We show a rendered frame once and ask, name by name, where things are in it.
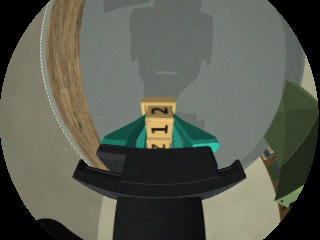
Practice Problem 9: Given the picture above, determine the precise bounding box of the tan wooden tray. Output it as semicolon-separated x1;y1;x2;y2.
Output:
141;97;176;115

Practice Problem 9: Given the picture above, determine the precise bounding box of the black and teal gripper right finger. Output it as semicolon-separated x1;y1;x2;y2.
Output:
172;114;219;154

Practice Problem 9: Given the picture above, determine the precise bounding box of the tan wooden number cube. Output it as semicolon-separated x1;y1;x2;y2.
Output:
147;137;171;148
145;106;174;138

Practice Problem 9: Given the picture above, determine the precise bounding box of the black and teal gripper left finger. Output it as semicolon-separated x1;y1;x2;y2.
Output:
100;114;147;148

